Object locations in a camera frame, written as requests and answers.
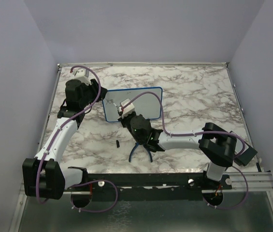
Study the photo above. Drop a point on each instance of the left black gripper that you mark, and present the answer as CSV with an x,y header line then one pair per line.
x,y
94,87

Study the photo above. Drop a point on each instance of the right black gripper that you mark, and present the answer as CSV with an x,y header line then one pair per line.
x,y
122,120

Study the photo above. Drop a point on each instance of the blue framed whiteboard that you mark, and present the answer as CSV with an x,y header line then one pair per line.
x,y
146,105

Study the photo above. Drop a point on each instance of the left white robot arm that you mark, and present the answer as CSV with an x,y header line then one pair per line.
x,y
42,175

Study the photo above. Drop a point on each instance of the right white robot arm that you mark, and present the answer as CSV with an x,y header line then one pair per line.
x,y
220,147

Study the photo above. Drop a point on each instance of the blue handled pliers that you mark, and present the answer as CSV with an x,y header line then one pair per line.
x,y
136,150

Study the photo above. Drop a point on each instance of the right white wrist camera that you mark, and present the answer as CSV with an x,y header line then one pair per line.
x,y
125,108

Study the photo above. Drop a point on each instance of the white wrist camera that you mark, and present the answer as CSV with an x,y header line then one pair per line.
x,y
125,108
82,75

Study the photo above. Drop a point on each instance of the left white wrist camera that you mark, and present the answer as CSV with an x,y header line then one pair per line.
x,y
82,75

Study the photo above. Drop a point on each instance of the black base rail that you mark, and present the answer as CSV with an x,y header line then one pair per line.
x,y
154,187

